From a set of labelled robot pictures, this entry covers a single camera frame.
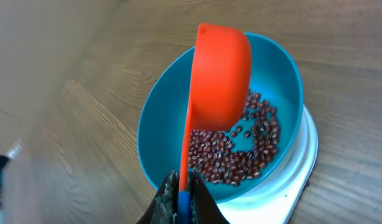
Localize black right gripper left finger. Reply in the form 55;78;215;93
137;170;179;224

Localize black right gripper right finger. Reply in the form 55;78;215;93
187;170;230;224

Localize orange measuring scoop blue handle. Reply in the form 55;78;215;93
177;22;251;223

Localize blue plastic bowl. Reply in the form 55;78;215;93
137;32;304;203

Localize red beans in bowl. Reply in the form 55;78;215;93
188;90;281;187

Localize white digital kitchen scale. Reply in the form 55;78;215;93
218;108;319;224

